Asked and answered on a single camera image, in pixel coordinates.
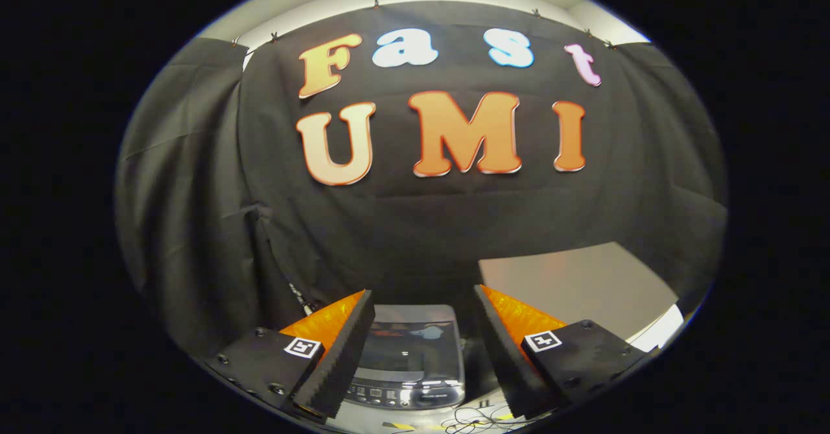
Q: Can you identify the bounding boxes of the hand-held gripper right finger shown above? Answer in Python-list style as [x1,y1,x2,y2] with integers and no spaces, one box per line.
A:
[473,285,649,420]

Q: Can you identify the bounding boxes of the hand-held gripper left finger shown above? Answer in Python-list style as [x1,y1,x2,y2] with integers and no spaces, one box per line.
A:
[206,289,377,420]

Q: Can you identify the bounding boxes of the dark grey washing machine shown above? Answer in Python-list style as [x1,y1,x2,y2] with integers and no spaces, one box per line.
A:
[344,303,468,412]

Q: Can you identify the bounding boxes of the white board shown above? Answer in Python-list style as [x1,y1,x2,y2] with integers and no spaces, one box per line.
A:
[626,303,685,352]

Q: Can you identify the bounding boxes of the striped cord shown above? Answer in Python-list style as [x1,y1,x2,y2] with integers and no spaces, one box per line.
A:
[287,282,320,317]

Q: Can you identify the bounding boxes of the black floor cable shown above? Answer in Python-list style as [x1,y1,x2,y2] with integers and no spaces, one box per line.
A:
[441,403,526,433]

